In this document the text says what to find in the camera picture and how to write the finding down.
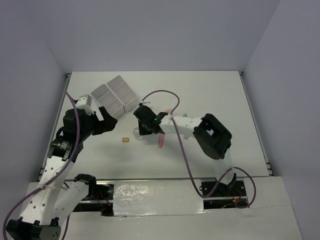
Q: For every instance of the right white divided container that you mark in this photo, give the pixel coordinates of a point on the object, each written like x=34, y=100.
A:
x=124, y=93

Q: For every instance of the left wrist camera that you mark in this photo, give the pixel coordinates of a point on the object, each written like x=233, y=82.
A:
x=84, y=102

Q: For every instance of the left white divided container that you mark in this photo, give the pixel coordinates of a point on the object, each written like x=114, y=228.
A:
x=108, y=100

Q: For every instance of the silver foil cover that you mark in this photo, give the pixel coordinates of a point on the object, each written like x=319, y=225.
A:
x=156, y=198

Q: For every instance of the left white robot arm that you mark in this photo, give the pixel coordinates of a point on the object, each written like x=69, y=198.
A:
x=47, y=209

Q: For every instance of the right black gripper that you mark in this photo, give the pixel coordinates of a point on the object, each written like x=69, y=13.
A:
x=142, y=131

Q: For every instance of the clear tape roll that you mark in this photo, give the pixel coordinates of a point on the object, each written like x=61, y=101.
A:
x=136, y=134

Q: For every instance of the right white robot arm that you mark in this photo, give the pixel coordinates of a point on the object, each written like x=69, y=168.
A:
x=212, y=136

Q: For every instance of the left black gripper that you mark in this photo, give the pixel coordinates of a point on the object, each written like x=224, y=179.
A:
x=108, y=125

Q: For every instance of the small brown eraser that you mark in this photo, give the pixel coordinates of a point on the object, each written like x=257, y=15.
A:
x=125, y=139

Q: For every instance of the white divided container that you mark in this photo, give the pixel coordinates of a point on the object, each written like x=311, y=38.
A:
x=124, y=93
x=108, y=100

